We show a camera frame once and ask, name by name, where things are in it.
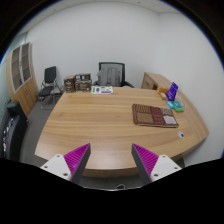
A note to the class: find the blue wipes packet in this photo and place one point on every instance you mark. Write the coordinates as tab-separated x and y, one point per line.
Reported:
170	104

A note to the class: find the wooden cabinet with glass doors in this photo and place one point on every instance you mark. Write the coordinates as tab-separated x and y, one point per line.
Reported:
25	90

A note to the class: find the white printed leaflet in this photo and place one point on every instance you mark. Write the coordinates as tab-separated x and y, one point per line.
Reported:
101	89

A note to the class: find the small yellow box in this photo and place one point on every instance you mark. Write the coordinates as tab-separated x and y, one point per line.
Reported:
163	96

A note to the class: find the small black visitor chair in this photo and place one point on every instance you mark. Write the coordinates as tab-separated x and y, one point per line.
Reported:
50	75

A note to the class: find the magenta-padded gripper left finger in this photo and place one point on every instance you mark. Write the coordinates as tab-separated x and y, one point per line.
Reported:
59	165

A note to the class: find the purple standing card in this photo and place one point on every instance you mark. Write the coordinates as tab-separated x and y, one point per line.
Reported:
172	91

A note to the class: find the grey backpack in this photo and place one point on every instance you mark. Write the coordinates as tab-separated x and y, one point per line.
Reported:
108	76

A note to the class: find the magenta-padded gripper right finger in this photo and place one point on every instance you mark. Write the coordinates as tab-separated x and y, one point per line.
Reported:
163	165

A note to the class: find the brown cardboard box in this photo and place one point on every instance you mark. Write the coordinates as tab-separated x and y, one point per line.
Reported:
69	84

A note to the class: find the orange box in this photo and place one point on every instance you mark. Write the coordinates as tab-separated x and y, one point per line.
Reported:
162	89

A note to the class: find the brown patterned towel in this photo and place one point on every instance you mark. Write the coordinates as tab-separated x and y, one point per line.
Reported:
154	115

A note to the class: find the teal flat packet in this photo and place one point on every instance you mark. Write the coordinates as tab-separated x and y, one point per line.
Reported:
177	104

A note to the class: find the green folded cloth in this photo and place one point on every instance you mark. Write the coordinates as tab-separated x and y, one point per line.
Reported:
179	109

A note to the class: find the black mesh office chair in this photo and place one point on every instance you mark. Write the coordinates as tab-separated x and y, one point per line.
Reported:
122	71

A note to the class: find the clear plastic container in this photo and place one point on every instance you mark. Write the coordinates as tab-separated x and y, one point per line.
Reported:
181	101

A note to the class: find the low wooden side cabinet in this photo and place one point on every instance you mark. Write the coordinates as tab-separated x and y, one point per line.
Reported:
151	81

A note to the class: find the black armchair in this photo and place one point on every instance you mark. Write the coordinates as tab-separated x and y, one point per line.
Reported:
11	130

